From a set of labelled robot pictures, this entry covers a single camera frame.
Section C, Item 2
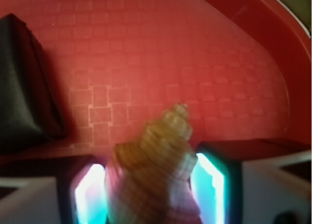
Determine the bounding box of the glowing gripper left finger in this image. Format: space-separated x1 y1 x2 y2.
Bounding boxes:
0 155 108 224

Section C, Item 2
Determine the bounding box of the red plastic tray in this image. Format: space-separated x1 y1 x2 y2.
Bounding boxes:
0 0 311 162

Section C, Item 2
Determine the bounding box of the black rectangular box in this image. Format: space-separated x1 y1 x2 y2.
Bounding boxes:
0 14 67 155

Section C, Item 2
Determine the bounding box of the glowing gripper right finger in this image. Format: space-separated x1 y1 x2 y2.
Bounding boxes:
191 139 312 224

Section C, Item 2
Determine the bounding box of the tan spiral sea shell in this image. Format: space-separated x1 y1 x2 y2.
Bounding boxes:
105 104 200 224

